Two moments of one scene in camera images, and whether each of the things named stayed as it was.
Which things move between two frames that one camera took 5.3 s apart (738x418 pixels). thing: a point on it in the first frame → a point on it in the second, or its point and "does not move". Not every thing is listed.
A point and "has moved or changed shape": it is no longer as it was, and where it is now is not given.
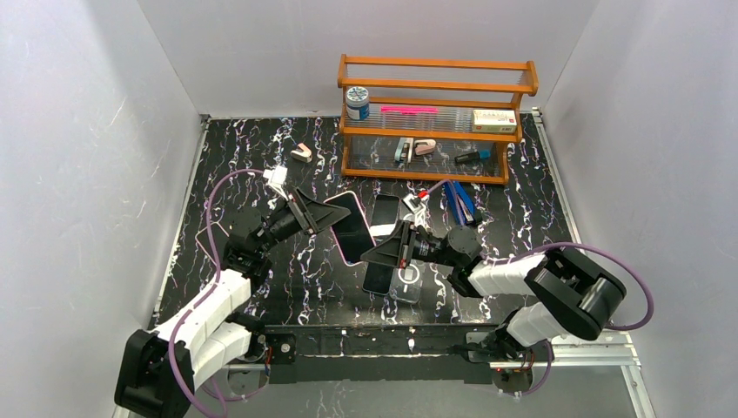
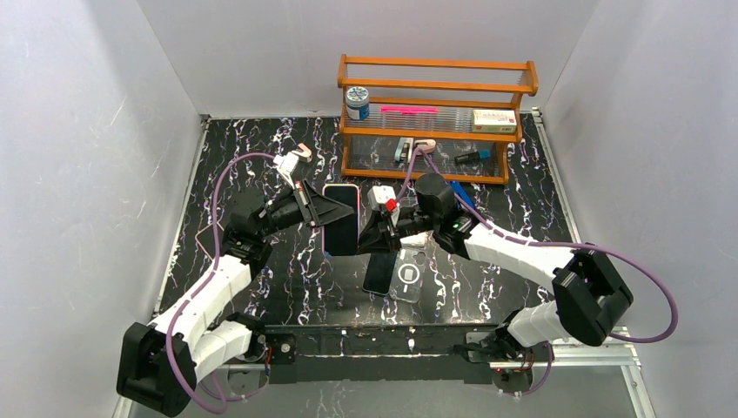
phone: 353,235 has moved or changed shape
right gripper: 405,245 → 390,227
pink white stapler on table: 302,152 does not move
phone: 203,238 does not move
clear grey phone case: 406,281 does not move
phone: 377,278 does not move
